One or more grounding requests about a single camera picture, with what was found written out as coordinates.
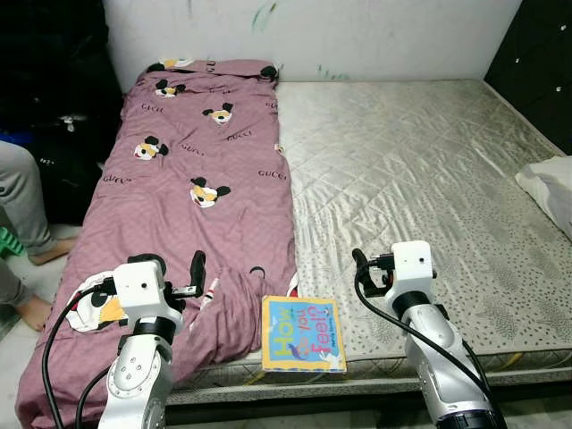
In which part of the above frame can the blue yellow children's book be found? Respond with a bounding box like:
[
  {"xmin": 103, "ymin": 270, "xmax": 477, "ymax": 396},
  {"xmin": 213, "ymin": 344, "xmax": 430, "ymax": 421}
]
[{"xmin": 261, "ymin": 295, "xmax": 348, "ymax": 374}]

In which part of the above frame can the white pillow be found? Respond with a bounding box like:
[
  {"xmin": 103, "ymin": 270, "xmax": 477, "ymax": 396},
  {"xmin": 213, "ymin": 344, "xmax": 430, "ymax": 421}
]
[{"xmin": 516, "ymin": 156, "xmax": 572, "ymax": 238}]

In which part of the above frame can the grey quilted mattress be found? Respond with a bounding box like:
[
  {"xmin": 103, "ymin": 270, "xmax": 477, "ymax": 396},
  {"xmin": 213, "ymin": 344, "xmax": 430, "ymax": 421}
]
[{"xmin": 165, "ymin": 79, "xmax": 572, "ymax": 403}]

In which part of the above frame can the pink cartoon mouse blanket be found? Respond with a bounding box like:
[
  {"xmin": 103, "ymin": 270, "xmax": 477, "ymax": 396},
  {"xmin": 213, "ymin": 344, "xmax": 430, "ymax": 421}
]
[{"xmin": 13, "ymin": 58, "xmax": 300, "ymax": 429}]

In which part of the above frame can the person in grey trousers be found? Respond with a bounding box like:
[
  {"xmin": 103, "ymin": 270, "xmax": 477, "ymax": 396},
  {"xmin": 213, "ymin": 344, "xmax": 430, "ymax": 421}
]
[{"xmin": 0, "ymin": 140, "xmax": 77, "ymax": 332}]

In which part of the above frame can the black bag pile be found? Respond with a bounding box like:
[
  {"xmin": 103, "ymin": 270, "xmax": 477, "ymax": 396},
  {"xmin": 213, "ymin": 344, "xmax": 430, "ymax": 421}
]
[{"xmin": 0, "ymin": 0, "xmax": 126, "ymax": 229}]

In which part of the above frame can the black tufted headboard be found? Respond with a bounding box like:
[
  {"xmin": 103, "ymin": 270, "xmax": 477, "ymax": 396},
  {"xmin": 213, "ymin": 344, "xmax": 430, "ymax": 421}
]
[{"xmin": 483, "ymin": 0, "xmax": 572, "ymax": 153}]

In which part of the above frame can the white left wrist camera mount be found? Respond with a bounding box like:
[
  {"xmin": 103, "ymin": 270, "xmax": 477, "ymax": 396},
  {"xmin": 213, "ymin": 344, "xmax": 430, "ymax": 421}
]
[{"xmin": 112, "ymin": 257, "xmax": 184, "ymax": 330}]

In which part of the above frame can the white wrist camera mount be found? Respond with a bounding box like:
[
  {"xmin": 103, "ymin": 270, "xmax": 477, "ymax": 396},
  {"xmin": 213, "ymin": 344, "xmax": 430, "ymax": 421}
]
[
  {"xmin": 386, "ymin": 241, "xmax": 439, "ymax": 309},
  {"xmin": 112, "ymin": 257, "xmax": 184, "ymax": 330}
]

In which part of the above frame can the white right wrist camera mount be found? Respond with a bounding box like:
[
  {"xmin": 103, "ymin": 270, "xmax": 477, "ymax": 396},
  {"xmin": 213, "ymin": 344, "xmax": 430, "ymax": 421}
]
[{"xmin": 386, "ymin": 241, "xmax": 439, "ymax": 309}]

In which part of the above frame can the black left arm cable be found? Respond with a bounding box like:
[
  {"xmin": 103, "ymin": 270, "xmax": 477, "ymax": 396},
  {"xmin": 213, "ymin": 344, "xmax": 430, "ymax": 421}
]
[{"xmin": 40, "ymin": 277, "xmax": 117, "ymax": 429}]

